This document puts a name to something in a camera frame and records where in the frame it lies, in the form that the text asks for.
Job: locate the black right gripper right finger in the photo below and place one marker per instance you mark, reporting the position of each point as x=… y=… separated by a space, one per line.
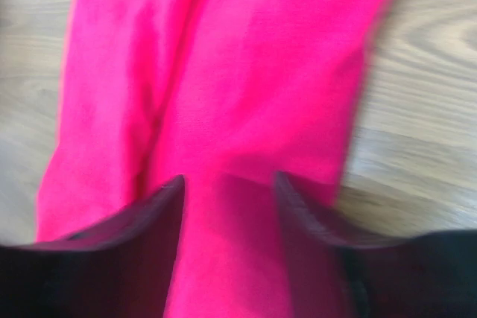
x=338 y=269

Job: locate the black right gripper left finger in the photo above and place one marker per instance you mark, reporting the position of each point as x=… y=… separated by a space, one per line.
x=119 y=267

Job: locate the pink red t-shirt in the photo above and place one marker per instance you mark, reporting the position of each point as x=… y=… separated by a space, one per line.
x=226 y=93

